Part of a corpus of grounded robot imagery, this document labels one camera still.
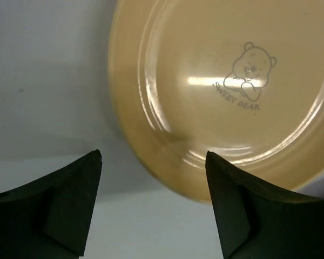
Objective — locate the far orange plate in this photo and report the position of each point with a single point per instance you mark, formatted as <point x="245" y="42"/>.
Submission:
<point x="242" y="79"/>

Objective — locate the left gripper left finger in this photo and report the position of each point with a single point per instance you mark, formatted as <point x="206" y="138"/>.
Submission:
<point x="50" y="217"/>

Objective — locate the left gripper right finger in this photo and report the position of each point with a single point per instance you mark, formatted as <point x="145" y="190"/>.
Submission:
<point x="257" y="219"/>

